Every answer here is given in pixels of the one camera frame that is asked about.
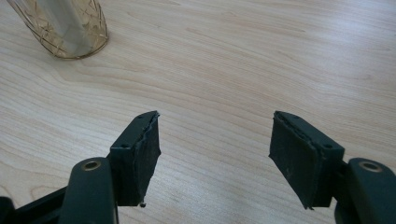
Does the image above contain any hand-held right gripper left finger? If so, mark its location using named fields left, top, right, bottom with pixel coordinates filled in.
left=109, top=110, right=163, bottom=208

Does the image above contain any amber cut glass mug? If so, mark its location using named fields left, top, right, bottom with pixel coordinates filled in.
left=6, top=0, right=110, bottom=60

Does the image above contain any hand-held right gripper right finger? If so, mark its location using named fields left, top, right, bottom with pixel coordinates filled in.
left=268, top=110, right=346, bottom=210

